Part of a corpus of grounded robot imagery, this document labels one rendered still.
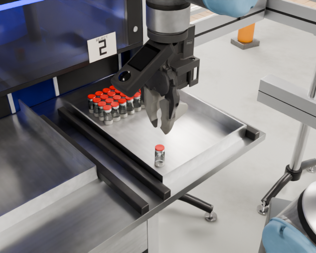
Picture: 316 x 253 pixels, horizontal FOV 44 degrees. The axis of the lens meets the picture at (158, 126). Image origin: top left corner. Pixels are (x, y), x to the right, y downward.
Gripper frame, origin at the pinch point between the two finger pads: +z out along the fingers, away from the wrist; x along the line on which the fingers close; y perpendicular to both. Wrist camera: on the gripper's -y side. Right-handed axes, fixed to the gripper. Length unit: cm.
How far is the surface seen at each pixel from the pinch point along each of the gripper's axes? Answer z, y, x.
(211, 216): 97, 61, 29
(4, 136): 10.4, -20.2, 31.8
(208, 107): 7.5, 21.8, 5.5
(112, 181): 8.5, -11.3, 0.7
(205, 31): 10, 61, 42
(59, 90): 9.0, -0.7, 39.3
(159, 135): 10.3, 7.3, 7.5
